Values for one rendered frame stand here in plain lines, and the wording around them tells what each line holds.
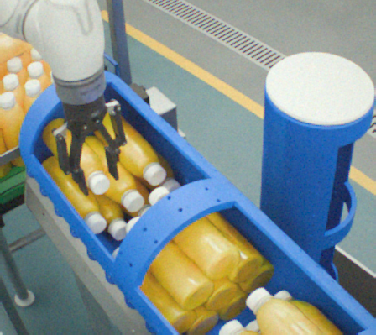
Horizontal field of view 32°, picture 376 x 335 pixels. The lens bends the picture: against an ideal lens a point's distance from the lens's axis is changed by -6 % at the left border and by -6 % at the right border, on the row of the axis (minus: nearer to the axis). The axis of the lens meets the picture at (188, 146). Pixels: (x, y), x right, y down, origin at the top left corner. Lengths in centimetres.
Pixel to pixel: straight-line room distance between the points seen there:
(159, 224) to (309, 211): 74
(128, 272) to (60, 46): 39
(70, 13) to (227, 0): 296
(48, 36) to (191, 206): 36
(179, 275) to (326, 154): 62
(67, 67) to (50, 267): 164
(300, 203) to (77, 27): 92
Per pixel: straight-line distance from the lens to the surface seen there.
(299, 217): 182
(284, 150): 168
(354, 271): 241
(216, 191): 117
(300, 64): 174
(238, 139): 303
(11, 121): 164
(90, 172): 135
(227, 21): 377
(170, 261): 117
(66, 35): 106
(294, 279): 126
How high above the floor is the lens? 208
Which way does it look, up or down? 44 degrees down
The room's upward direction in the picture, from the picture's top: 4 degrees counter-clockwise
